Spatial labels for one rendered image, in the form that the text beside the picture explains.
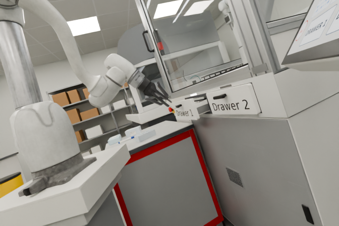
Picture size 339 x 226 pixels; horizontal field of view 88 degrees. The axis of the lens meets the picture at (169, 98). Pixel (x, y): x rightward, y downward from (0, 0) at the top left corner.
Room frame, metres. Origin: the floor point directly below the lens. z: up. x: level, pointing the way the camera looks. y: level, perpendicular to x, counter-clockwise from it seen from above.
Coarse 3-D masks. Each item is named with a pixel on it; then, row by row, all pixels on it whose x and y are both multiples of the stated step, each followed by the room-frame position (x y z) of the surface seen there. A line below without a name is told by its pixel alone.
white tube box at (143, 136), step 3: (150, 129) 1.24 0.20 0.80; (153, 129) 1.19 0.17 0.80; (144, 132) 1.22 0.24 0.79; (147, 132) 1.15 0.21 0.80; (150, 132) 1.16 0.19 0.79; (153, 132) 1.17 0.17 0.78; (138, 135) 1.17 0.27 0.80; (141, 135) 1.13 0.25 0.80; (144, 135) 1.14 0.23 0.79; (147, 135) 1.15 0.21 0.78; (150, 135) 1.16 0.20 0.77; (153, 135) 1.17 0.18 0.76; (135, 138) 1.17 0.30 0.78; (138, 138) 1.12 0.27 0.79; (141, 138) 1.13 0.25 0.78; (144, 138) 1.14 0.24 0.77; (147, 138) 1.15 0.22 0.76; (138, 141) 1.14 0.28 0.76
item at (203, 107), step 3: (198, 102) 0.92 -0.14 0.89; (201, 102) 0.92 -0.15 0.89; (204, 102) 0.92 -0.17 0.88; (207, 102) 0.93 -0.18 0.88; (198, 105) 0.91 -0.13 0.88; (201, 105) 0.91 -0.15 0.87; (204, 105) 0.92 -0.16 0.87; (207, 105) 0.92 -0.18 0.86; (198, 108) 0.91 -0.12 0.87; (201, 108) 0.91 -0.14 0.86; (204, 108) 0.92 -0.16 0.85; (207, 108) 0.92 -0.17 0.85; (198, 111) 0.90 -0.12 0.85; (201, 111) 0.91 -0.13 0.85; (204, 111) 0.91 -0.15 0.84; (207, 111) 0.92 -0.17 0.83; (201, 114) 0.91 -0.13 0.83
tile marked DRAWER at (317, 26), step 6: (324, 12) 0.27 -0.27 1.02; (330, 12) 0.25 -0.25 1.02; (318, 18) 0.29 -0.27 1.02; (324, 18) 0.26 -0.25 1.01; (312, 24) 0.31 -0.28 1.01; (318, 24) 0.28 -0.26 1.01; (324, 24) 0.25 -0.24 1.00; (312, 30) 0.29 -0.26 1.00; (318, 30) 0.26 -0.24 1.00; (306, 36) 0.31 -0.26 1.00; (312, 36) 0.28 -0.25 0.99; (318, 36) 0.25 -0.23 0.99; (306, 42) 0.30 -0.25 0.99
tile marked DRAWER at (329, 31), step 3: (336, 15) 0.22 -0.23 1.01; (336, 18) 0.22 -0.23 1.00; (333, 21) 0.22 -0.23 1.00; (336, 21) 0.21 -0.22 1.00; (333, 24) 0.22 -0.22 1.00; (336, 24) 0.21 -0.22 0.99; (330, 27) 0.22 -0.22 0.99; (333, 27) 0.22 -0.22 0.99; (336, 27) 0.21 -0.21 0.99; (327, 30) 0.23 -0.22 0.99; (330, 30) 0.22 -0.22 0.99; (333, 30) 0.21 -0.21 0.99; (336, 30) 0.20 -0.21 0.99; (327, 33) 0.23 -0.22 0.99; (330, 33) 0.22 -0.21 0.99
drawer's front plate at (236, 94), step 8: (232, 88) 0.68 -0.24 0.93; (240, 88) 0.64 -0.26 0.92; (248, 88) 0.61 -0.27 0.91; (208, 96) 0.86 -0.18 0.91; (232, 96) 0.70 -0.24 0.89; (240, 96) 0.66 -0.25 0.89; (248, 96) 0.62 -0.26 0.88; (216, 104) 0.82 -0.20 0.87; (232, 104) 0.71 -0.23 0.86; (240, 104) 0.67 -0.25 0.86; (248, 104) 0.63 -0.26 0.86; (256, 104) 0.61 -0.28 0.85; (216, 112) 0.84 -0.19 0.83; (224, 112) 0.78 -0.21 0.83; (232, 112) 0.73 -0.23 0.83; (240, 112) 0.68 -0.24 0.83; (248, 112) 0.64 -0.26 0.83; (256, 112) 0.61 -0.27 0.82
